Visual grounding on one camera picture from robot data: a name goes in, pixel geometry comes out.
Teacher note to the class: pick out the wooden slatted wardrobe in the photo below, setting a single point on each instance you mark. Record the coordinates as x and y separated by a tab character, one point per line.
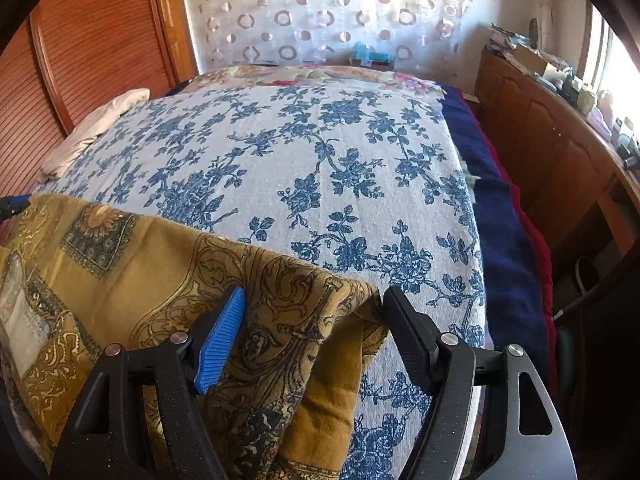
90	60

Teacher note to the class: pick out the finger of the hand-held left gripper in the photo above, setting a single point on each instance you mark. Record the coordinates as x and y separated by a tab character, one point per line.
16	204

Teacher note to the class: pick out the mustard patterned garment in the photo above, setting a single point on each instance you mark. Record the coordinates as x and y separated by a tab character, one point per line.
150	270

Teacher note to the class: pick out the wooden cabinet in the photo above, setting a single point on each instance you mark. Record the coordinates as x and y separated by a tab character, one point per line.
545	150

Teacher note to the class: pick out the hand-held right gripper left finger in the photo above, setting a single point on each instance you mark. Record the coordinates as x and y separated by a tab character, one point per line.
220	340

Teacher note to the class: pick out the window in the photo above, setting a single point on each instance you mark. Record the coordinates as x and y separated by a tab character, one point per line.
612	70

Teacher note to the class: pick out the circle patterned wall curtain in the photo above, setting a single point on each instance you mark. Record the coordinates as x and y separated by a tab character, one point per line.
325	10

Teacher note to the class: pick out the dark chair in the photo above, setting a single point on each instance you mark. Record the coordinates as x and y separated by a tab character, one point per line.
600	360

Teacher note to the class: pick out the blue floral bed sheet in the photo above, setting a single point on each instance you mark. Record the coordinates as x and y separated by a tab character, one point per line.
300	160

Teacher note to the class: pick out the grey bin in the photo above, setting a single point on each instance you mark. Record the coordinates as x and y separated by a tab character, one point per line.
585	275

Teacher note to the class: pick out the pink floral quilt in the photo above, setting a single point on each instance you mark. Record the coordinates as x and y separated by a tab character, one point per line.
310	76

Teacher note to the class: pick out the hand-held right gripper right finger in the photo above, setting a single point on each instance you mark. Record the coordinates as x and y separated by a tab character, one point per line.
412	340

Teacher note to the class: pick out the cream pillow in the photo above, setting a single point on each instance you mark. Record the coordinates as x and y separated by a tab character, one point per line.
95	127

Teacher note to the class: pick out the teal toy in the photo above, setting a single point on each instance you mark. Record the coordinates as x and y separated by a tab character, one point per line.
371	55

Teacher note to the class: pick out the navy blanket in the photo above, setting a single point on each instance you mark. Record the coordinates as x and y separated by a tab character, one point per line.
505	240

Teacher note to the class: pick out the beige window curtain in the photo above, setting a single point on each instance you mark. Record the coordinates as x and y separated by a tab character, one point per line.
542	0

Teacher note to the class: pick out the red blanket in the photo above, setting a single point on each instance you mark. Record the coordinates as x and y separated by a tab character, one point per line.
537	255

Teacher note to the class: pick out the pink figurine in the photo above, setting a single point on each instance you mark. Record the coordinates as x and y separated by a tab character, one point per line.
606	107

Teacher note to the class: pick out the cardboard box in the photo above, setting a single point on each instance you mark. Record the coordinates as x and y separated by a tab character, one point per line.
532	59

